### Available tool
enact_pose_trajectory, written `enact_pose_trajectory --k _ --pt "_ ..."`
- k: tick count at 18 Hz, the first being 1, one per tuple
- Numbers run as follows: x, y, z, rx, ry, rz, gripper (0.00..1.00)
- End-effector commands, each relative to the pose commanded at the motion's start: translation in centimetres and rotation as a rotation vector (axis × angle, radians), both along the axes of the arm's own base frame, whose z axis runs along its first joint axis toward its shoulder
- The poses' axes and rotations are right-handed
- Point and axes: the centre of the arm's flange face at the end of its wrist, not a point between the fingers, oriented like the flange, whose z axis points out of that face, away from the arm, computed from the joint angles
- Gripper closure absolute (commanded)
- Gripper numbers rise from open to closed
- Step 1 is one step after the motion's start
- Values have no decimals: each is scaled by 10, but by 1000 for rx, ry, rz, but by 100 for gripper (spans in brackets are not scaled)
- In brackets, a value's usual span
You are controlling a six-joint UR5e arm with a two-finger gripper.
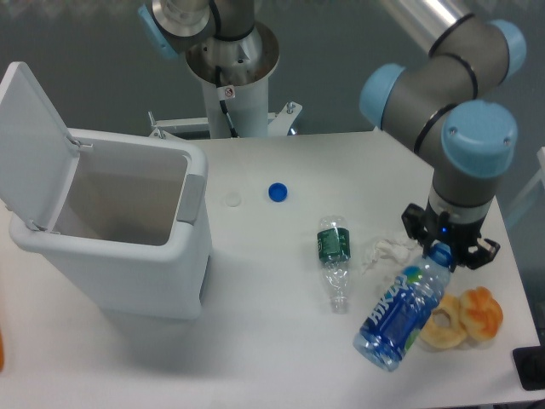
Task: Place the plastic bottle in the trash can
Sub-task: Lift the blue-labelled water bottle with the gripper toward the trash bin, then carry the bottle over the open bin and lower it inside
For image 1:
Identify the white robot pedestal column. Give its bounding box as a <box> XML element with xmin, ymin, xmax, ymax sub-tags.
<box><xmin>147</xmin><ymin>20</ymin><xmax>304</xmax><ymax>140</ymax></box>

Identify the white frame at right edge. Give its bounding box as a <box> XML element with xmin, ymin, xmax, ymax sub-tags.
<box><xmin>504</xmin><ymin>147</ymin><xmax>544</xmax><ymax>230</ymax></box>

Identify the white bottle cap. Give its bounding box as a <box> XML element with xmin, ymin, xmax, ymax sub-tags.
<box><xmin>225</xmin><ymin>192</ymin><xmax>242</xmax><ymax>208</ymax></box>

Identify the orange object at left edge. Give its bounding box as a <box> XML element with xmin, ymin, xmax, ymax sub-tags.
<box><xmin>0</xmin><ymin>332</ymin><xmax>5</xmax><ymax>372</ymax></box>

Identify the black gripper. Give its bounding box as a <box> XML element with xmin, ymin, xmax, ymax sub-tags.
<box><xmin>401</xmin><ymin>204</ymin><xmax>501</xmax><ymax>270</ymax></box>

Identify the blue label plastic bottle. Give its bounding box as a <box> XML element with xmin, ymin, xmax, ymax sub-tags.
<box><xmin>353</xmin><ymin>243</ymin><xmax>453</xmax><ymax>372</ymax></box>

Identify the white trash can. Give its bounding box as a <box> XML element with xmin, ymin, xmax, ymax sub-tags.
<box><xmin>1</xmin><ymin>62</ymin><xmax>212</xmax><ymax>320</ymax></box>

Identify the orange glazed bun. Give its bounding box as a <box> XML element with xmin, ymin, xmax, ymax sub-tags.
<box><xmin>459</xmin><ymin>286</ymin><xmax>503</xmax><ymax>342</ymax></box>

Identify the blue bottle cap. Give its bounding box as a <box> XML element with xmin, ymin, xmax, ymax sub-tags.
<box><xmin>267</xmin><ymin>182</ymin><xmax>288</xmax><ymax>203</ymax></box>

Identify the black cable on pedestal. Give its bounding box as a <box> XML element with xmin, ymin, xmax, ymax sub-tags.
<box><xmin>215</xmin><ymin>66</ymin><xmax>239</xmax><ymax>139</ymax></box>

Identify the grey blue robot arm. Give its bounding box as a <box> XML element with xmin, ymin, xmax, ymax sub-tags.
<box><xmin>138</xmin><ymin>1</ymin><xmax>526</xmax><ymax>269</ymax></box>

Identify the green label clear plastic bottle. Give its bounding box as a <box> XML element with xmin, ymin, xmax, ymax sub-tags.
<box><xmin>316</xmin><ymin>215</ymin><xmax>351</xmax><ymax>314</ymax></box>

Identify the crumpled white tissue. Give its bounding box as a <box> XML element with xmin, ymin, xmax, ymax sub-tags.
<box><xmin>360</xmin><ymin>231</ymin><xmax>420</xmax><ymax>275</ymax></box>

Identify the black device at table edge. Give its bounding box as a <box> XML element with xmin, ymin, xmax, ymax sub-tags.
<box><xmin>512</xmin><ymin>346</ymin><xmax>544</xmax><ymax>391</ymax></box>

